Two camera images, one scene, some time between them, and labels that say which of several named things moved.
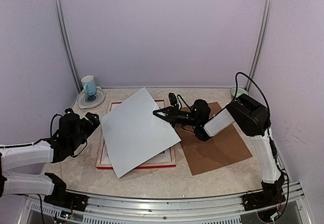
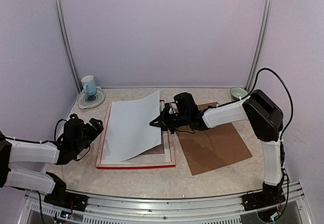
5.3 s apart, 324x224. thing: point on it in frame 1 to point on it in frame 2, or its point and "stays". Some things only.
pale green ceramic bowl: [240, 91] stays
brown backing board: [223, 149] stays
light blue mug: [89, 85] stays
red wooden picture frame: [133, 135] to [100, 166]
